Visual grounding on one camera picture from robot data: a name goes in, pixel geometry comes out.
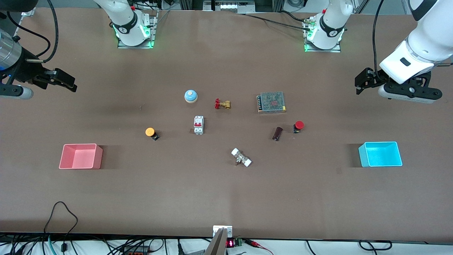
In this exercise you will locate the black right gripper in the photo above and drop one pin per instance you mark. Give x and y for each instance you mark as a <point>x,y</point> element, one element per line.
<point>25,68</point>

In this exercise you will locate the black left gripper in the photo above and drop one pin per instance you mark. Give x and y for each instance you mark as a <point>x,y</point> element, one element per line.
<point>372,78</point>

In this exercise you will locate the red push button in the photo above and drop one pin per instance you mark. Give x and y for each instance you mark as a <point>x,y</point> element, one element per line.
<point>298,126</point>

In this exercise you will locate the yellow push button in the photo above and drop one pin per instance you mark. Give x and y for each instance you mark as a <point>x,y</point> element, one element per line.
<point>151,132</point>

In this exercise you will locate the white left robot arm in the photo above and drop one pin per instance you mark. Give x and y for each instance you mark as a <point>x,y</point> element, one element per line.
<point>424,39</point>

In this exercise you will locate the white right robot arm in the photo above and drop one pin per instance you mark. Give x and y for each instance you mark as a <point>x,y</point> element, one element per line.
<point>129,24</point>

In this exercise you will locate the cyan plastic box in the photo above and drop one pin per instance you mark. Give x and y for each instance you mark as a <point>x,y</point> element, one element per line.
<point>380,154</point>

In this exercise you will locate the pink plastic box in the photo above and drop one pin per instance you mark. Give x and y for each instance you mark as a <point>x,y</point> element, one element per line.
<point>80,156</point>

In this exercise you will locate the metal mesh power supply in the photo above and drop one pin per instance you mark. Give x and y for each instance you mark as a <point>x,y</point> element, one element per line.
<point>271,102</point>

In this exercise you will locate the dark brown capacitor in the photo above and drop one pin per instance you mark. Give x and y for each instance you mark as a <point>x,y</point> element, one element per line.
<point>277,133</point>

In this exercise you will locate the blue service bell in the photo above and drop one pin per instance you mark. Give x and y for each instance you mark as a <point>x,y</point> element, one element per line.
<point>191,96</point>

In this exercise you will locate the red white circuit breaker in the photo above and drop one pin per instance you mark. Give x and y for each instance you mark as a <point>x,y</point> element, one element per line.
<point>198,125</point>

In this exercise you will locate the white-capped pipe fitting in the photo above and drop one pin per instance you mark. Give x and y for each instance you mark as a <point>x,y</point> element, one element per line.
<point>241,157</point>

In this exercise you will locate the black power strip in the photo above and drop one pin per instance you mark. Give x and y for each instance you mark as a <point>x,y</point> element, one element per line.
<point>136,250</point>

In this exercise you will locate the red LED display module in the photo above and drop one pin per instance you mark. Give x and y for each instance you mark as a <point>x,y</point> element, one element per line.
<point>230,243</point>

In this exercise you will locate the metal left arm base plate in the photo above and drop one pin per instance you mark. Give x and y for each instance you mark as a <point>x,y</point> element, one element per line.
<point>336,49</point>

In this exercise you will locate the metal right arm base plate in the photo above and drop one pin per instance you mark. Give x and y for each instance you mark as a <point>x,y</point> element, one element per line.
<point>153,32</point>

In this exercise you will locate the aluminium frame rack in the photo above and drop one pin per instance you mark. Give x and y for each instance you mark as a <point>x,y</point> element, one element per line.
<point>228,5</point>

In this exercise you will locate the white mount bracket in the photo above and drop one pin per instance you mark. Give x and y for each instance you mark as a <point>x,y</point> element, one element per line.
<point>230,231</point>

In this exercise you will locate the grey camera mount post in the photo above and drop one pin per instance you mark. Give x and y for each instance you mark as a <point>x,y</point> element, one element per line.
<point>216,244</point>

